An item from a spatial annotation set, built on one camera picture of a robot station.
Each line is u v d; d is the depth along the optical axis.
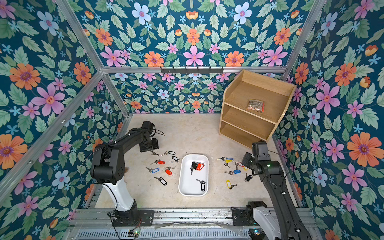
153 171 0.90
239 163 0.93
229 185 0.84
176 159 0.95
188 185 0.85
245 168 0.91
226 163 0.93
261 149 0.57
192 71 0.93
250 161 0.66
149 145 0.83
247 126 0.91
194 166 0.91
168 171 0.91
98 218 0.75
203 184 0.84
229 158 0.95
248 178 0.87
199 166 0.91
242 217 0.73
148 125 0.80
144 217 0.74
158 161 0.93
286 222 0.40
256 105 0.78
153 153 0.97
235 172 0.88
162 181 0.86
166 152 0.98
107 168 0.50
